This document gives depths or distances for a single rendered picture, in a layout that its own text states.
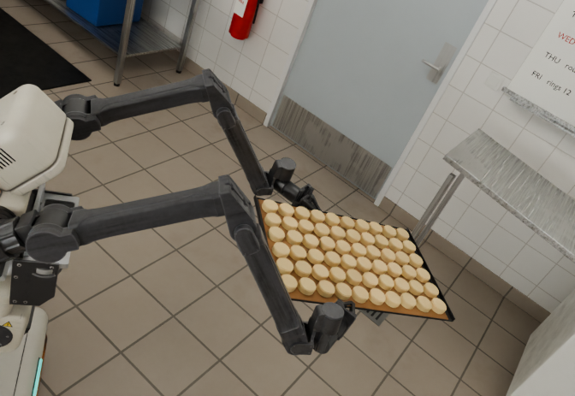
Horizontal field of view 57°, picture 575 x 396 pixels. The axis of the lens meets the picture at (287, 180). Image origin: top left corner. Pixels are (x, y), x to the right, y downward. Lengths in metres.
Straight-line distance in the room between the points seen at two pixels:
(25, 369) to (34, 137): 1.02
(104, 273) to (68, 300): 0.22
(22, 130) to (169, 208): 0.34
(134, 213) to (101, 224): 0.07
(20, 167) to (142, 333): 1.40
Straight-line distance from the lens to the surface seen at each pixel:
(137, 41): 4.26
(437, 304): 1.71
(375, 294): 1.57
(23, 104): 1.26
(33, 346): 2.09
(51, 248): 1.14
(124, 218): 1.10
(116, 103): 1.46
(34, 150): 1.20
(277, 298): 1.24
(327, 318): 1.32
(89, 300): 2.56
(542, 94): 3.25
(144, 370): 2.39
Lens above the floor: 2.00
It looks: 34 degrees down
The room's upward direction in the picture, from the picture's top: 23 degrees clockwise
